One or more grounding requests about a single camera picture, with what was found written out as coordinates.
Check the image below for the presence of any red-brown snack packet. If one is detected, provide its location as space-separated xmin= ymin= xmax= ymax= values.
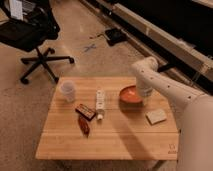
xmin=78 ymin=116 xmax=90 ymax=136

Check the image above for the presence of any black bag on floor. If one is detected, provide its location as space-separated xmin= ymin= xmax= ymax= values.
xmin=105 ymin=28 xmax=127 ymax=46

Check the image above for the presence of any clear plastic cup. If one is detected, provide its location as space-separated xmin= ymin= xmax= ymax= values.
xmin=59 ymin=81 xmax=76 ymax=102

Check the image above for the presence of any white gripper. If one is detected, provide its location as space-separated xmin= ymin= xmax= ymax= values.
xmin=137 ymin=84 xmax=153 ymax=106

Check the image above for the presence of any white plastic bottle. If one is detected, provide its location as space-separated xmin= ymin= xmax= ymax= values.
xmin=96 ymin=90 xmax=105 ymax=121

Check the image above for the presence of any wooden table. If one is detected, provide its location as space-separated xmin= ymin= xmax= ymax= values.
xmin=36 ymin=77 xmax=179 ymax=160

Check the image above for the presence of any dark brown chocolate box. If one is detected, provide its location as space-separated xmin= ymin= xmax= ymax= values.
xmin=75 ymin=104 xmax=96 ymax=121

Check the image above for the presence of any beige sponge block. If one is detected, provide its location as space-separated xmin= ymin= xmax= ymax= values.
xmin=146 ymin=109 xmax=167 ymax=125

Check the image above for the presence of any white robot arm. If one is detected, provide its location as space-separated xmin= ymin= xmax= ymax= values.
xmin=131 ymin=56 xmax=213 ymax=171

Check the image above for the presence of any orange ceramic bowl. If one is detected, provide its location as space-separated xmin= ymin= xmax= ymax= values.
xmin=119 ymin=85 xmax=142 ymax=104

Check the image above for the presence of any long white wall rail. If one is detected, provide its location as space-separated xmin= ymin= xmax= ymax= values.
xmin=83 ymin=0 xmax=213 ymax=80

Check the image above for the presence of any black office chair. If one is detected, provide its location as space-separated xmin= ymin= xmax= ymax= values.
xmin=0 ymin=0 xmax=75 ymax=84

